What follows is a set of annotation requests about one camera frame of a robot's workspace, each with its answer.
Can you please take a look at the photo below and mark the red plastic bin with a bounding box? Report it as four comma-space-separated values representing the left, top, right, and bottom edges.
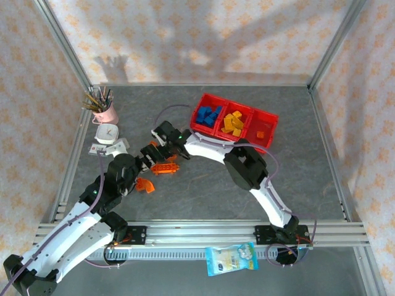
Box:
189, 92, 230, 136
239, 107, 280, 154
215, 100, 256, 145

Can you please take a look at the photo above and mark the grey slotted cable duct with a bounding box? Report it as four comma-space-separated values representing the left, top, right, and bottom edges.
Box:
86, 248, 297, 260

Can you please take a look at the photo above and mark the aluminium table edge rail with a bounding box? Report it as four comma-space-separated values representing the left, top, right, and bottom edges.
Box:
51, 89, 93, 223
308, 88, 352, 223

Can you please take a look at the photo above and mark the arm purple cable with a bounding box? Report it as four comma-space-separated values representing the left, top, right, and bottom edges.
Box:
2, 149, 121, 296
154, 104, 318, 268

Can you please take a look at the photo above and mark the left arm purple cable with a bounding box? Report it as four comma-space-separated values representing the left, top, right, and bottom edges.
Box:
2, 149, 121, 296

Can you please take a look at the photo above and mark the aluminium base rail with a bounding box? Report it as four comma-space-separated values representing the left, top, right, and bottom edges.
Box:
33, 220, 370, 247

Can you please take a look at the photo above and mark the long orange lego chassis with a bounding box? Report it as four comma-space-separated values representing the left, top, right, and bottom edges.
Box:
150, 162, 181, 176

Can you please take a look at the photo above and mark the white blue snack bag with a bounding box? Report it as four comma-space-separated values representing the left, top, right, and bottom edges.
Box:
205, 241, 259, 278

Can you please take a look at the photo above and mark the aluminium frame post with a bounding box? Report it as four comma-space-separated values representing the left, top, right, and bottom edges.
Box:
33, 0, 94, 91
307, 0, 370, 91

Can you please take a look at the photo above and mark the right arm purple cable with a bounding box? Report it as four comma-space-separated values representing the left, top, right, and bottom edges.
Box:
154, 104, 318, 268

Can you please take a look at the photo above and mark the pink pencil cup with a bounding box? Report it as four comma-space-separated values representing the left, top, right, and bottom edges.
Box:
91, 103, 120, 126

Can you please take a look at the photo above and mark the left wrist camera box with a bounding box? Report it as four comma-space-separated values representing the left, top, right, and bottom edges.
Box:
104, 138, 130, 158

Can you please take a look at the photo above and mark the white card red logo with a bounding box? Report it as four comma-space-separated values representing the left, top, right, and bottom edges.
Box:
89, 143, 107, 157

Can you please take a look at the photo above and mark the white square clock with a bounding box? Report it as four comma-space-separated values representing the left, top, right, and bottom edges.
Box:
95, 123, 120, 145

